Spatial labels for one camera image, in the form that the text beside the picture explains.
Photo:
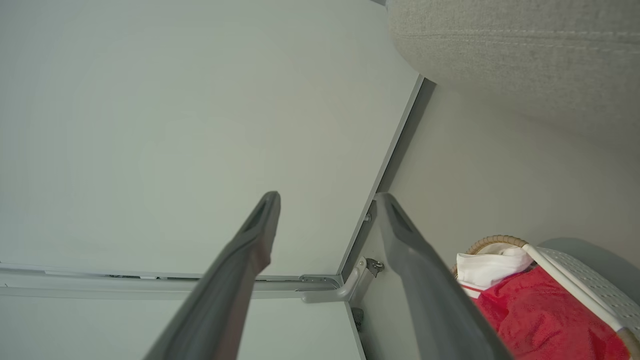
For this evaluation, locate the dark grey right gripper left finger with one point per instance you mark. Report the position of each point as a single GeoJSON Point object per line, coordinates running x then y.
{"type": "Point", "coordinates": [225, 300]}

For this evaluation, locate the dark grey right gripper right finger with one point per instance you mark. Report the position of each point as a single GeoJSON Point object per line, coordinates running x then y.
{"type": "Point", "coordinates": [430, 300]}

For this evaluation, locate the red and white garment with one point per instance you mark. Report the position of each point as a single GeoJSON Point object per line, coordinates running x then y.
{"type": "Point", "coordinates": [540, 320]}

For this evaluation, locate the grey fabric sofa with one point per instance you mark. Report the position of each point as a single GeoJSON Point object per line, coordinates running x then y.
{"type": "Point", "coordinates": [525, 50]}

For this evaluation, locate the small black caster wheel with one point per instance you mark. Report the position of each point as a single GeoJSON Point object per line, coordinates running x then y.
{"type": "Point", "coordinates": [375, 266]}

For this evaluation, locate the curved grey partition foot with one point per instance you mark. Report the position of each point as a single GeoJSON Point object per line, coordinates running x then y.
{"type": "Point", "coordinates": [345, 290]}

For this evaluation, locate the white laundry basket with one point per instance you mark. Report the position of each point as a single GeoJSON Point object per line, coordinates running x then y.
{"type": "Point", "coordinates": [585, 275]}

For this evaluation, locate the grey partition bottom rail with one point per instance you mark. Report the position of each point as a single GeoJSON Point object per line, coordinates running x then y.
{"type": "Point", "coordinates": [387, 161]}

